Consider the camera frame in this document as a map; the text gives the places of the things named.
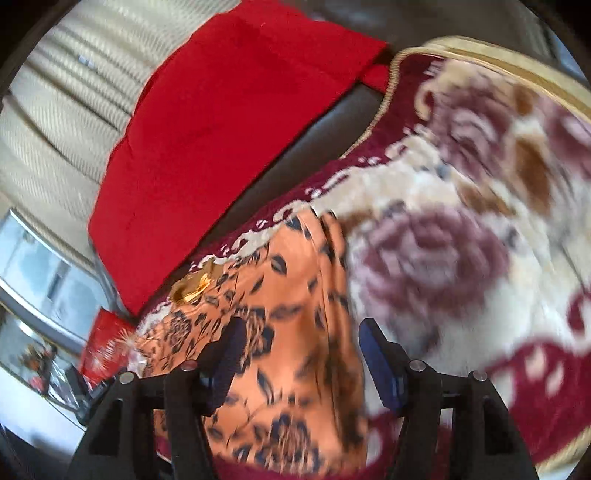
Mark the orange floral blouse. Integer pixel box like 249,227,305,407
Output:
134,209,367,476

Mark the beige dotted curtain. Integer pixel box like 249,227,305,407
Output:
1,1,236,270

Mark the red blanket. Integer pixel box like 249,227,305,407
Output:
88,1,387,314

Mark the dark leather sofa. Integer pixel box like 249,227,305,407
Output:
197,0,555,250

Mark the white refrigerator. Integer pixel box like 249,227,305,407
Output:
1,208,111,354

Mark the floral plush bed blanket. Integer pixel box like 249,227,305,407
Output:
129,39,590,478

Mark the red snack box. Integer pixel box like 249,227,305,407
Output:
78,308,136,388

